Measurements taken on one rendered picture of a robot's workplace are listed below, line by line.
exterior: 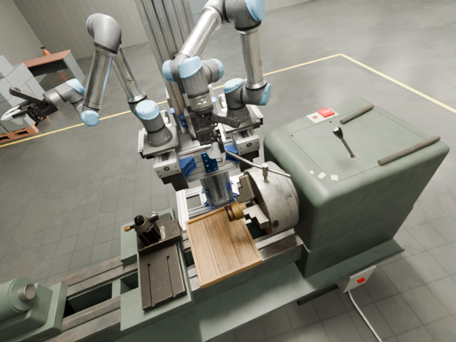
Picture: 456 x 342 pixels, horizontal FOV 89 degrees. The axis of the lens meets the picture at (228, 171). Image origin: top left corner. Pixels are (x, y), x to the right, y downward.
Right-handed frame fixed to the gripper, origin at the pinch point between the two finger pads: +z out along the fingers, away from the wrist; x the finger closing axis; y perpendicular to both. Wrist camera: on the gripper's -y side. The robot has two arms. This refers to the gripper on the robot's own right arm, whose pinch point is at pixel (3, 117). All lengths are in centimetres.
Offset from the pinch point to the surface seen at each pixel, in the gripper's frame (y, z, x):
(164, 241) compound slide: 48, -24, -74
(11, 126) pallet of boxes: 171, 107, 379
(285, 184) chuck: 28, -76, -98
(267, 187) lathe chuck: 27, -70, -95
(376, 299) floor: 146, -111, -159
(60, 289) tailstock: 56, 27, -55
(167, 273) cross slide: 50, -18, -86
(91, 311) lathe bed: 59, 19, -73
